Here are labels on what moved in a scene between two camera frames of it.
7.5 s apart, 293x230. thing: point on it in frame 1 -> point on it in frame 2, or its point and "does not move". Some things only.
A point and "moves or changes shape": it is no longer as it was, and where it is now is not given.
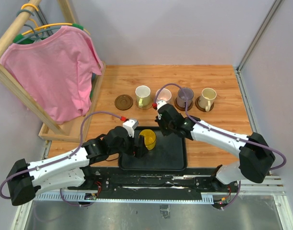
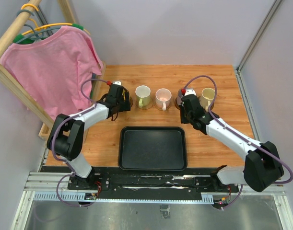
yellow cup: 149,138 -> 123,94
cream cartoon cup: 207,98 does not move
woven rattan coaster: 171,101 moves or changes shape
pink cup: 164,95 does not move
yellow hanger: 37,28 does not move
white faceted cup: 143,95 does not move
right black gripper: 159,120 -> 182,119
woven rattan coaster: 146,107 does not move
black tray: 169,154 does not move
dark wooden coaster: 183,109 does not move
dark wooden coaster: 202,109 moves or changes shape
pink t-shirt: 56,72 does not move
